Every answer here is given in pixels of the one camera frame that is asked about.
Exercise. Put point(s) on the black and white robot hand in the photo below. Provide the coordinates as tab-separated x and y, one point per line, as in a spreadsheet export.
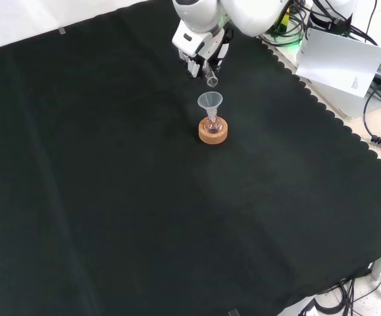
193	42

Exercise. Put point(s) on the round-bottom glass flask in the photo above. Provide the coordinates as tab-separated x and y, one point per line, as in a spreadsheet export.
212	126

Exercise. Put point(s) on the clear plastic funnel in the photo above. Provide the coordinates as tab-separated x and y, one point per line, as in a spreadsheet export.
210	100

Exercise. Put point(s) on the black cloth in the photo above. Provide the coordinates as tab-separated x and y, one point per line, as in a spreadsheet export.
111	197

